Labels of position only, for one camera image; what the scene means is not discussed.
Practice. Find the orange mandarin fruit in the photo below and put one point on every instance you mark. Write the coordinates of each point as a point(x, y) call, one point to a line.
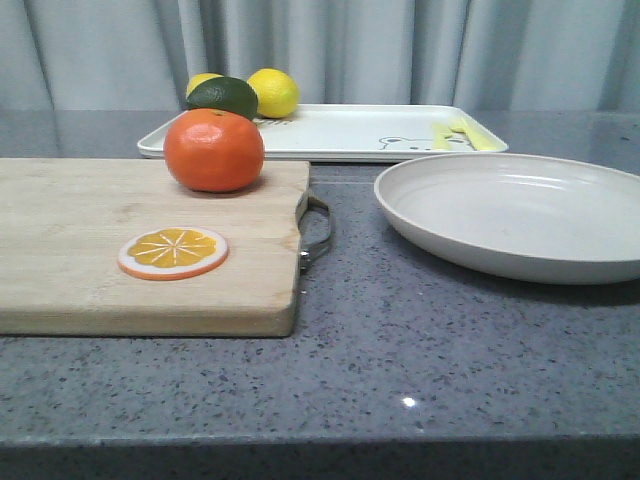
point(214, 150)

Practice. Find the beige round plate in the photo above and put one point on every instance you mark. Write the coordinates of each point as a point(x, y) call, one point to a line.
point(523, 217)

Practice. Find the white rectangular tray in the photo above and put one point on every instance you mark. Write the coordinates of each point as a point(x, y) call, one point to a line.
point(363, 133)

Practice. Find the yellow lemon right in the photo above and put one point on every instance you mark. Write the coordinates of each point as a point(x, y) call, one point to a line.
point(278, 94)

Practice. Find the yellow lemon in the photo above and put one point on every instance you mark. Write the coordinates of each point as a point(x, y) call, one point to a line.
point(278, 94)
point(197, 80)

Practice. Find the orange slice toy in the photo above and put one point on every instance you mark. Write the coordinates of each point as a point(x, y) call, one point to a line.
point(173, 253)

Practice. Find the yellow plastic knife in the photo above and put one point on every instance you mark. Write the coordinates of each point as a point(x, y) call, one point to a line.
point(441, 135)

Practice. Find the green lime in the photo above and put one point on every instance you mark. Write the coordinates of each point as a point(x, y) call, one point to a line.
point(225, 93)

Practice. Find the yellow plastic fork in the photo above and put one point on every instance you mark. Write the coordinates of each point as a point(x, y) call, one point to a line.
point(478, 140)

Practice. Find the yellow lemon left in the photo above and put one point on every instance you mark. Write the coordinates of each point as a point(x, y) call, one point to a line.
point(197, 80)

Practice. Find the wooden cutting board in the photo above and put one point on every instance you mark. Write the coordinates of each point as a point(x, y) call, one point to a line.
point(117, 247)

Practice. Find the grey curtain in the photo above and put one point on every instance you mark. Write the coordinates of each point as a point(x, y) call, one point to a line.
point(477, 55)

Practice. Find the metal cutting board handle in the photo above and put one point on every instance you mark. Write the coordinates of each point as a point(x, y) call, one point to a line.
point(316, 226)

